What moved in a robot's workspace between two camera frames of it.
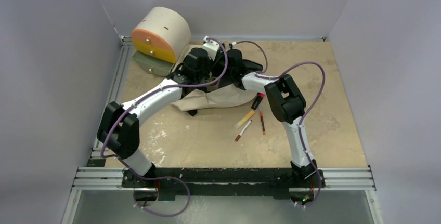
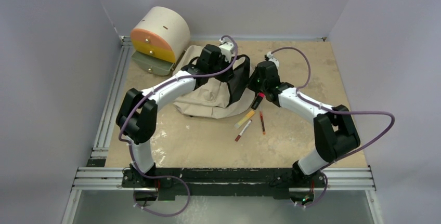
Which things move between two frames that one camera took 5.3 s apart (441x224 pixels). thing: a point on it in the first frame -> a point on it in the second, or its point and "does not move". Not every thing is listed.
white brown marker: [245, 129] does not move
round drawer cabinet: [161, 37] does not move
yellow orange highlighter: [237, 125] does not move
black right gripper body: [230, 71] -> [256, 84]
